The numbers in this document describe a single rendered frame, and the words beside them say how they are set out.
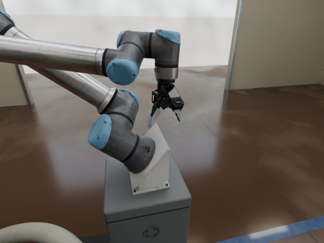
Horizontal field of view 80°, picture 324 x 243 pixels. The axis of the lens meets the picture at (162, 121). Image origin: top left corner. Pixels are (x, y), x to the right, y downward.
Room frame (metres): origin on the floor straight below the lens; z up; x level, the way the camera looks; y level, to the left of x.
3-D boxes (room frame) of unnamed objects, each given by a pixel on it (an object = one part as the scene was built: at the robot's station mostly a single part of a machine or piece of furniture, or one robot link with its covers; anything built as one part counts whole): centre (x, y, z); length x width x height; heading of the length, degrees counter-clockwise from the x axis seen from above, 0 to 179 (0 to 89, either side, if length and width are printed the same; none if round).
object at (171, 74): (0.75, -0.01, 1.40); 0.10 x 0.09 x 0.05; 118
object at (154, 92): (0.75, -0.01, 1.31); 0.09 x 0.08 x 0.12; 28
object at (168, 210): (0.79, 0.10, 0.43); 0.50 x 0.50 x 0.85; 13
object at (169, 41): (0.75, -0.02, 1.48); 0.10 x 0.09 x 0.12; 83
